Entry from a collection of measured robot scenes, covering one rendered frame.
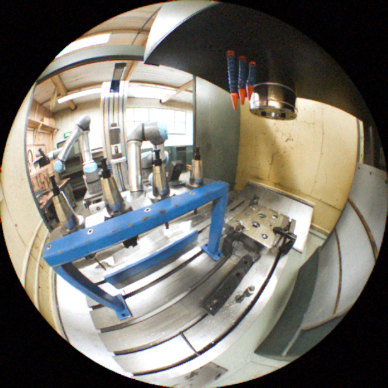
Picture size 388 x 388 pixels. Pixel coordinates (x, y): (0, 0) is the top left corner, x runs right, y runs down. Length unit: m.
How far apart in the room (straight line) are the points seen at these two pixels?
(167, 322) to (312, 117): 1.71
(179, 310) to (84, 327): 0.50
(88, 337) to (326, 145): 2.06
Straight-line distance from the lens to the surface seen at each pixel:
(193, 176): 0.31
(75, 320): 0.76
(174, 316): 0.44
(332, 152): 1.47
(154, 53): 0.35
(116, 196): 0.23
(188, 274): 0.48
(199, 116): 1.03
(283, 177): 1.44
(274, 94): 0.36
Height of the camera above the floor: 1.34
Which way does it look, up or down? 26 degrees down
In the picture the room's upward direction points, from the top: straight up
